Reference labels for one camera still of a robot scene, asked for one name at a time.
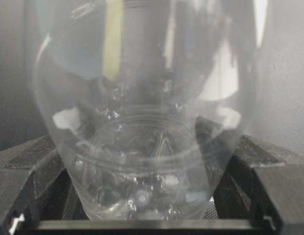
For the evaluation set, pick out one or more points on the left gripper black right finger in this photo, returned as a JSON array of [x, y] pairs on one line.
[[263, 182]]

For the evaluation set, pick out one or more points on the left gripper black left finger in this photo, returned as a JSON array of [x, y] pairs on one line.
[[35, 184]]

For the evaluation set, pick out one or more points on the clear plastic bottle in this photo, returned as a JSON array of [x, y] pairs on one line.
[[146, 100]]

